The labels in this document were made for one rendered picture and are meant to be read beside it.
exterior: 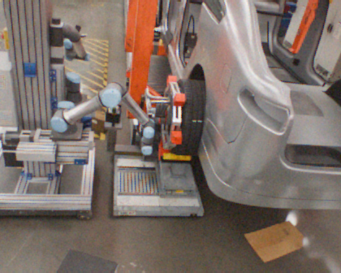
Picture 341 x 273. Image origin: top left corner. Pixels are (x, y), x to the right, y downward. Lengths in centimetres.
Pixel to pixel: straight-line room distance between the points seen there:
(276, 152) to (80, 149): 145
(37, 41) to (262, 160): 164
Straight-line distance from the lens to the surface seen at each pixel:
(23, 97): 258
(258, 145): 182
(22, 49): 243
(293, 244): 322
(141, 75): 305
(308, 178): 201
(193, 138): 251
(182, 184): 302
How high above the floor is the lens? 221
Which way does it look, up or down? 34 degrees down
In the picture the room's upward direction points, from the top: 11 degrees clockwise
